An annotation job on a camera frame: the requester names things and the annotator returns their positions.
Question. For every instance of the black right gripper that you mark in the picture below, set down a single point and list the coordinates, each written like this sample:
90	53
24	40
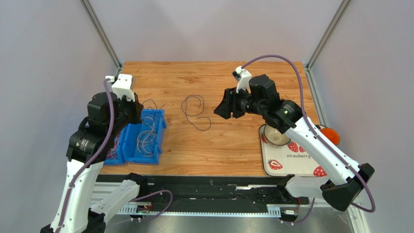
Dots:
233	103

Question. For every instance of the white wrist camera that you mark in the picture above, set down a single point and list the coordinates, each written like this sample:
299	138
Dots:
243	77
122	85

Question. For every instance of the orange plastic cup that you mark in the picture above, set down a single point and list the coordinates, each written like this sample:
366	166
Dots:
332	135

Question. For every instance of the strawberry print tray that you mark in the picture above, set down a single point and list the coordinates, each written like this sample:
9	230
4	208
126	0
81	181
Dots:
279	161

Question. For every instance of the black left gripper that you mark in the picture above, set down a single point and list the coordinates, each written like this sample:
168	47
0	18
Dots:
137	107

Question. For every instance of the aluminium frame post left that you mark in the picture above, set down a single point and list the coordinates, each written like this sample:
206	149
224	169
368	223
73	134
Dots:
94	19

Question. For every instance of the beige bowl black rim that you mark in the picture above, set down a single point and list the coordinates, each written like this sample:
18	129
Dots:
275	137

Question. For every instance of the slotted white cable duct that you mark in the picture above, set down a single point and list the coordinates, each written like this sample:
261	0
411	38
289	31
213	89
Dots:
134	211

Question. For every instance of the blue plastic bin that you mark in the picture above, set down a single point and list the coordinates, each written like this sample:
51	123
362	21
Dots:
114	156
142	143

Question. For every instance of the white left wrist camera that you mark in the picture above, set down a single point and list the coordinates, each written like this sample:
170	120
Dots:
122	85

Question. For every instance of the blue plastic bin right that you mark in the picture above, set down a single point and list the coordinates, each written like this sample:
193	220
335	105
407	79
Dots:
142	143

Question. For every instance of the blue plastic bin left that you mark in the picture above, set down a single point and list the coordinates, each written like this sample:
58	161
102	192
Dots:
114	156

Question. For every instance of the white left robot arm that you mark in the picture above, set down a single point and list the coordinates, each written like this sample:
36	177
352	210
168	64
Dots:
87	151

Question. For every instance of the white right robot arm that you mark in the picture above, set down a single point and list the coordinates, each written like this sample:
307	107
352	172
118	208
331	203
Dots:
345	178

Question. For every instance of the aluminium frame post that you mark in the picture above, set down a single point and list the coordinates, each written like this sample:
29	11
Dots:
94	19
335	21

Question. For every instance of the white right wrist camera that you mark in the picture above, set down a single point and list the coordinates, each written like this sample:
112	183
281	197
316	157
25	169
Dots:
243	77

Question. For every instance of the aluminium frame post right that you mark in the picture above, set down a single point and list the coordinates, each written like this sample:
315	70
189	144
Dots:
335	21

